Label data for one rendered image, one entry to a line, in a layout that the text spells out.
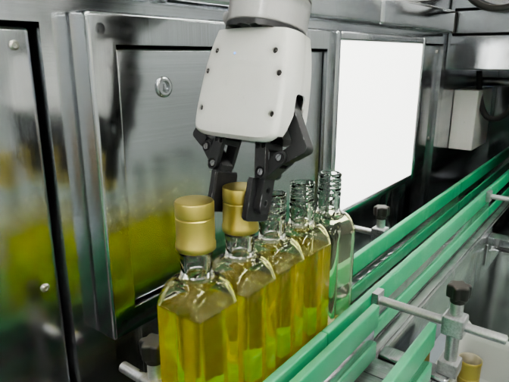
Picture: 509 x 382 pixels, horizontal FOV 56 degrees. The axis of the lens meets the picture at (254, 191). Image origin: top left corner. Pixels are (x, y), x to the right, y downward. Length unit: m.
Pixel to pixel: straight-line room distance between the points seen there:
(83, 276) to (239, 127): 0.24
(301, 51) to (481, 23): 1.07
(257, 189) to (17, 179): 0.22
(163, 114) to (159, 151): 0.04
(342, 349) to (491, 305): 1.04
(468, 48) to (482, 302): 0.73
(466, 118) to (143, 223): 1.22
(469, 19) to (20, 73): 1.20
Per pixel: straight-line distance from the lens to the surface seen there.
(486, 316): 1.62
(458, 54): 1.47
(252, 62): 0.43
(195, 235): 0.40
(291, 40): 0.42
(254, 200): 0.43
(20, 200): 0.50
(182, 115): 0.56
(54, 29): 0.50
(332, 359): 0.57
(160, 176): 0.55
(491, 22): 1.46
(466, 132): 1.60
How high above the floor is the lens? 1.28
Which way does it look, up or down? 16 degrees down
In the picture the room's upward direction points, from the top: straight up
